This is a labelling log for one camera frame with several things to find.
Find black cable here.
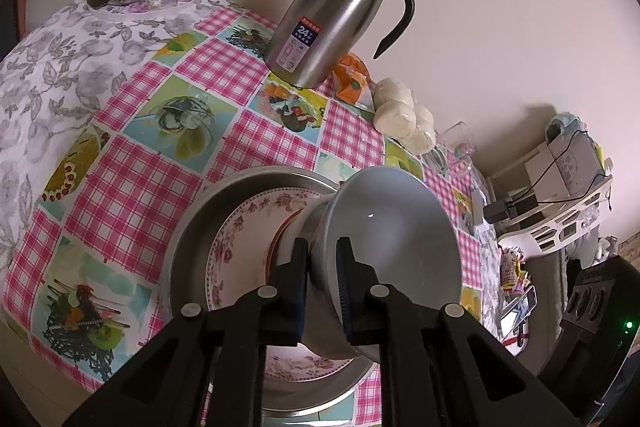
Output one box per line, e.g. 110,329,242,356
520,127,614,214

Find orange snack packet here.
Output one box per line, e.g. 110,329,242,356
334,53,377,110

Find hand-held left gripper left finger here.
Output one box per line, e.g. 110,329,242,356
62,237,311,427

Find clear glass mug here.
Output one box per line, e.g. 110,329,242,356
425,122,477,181

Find colourful snack packets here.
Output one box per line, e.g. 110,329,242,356
499,247,529,294

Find white cardboard box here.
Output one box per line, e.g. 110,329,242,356
520,114,614,204

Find large stainless steel plate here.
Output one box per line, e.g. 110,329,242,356
161,166,383,419

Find grey floral white cloth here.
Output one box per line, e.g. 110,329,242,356
0,0,241,269

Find white power adapter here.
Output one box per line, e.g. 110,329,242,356
470,189,489,226

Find stainless steel thermos jug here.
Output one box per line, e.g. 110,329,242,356
263,0,418,88

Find bag of white steamed buns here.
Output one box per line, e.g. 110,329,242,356
372,78,437,155

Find smartphone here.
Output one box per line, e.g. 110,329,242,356
497,286,539,349

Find white openwork chair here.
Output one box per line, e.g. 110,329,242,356
495,174,617,259

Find round pink floral rim plate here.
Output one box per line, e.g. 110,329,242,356
206,188,371,380

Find strawberry print bowl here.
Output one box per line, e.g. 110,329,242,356
265,207,331,274

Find blue floral bowl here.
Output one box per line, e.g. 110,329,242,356
300,166,463,363

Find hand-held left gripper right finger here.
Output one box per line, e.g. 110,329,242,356
336,236,583,427

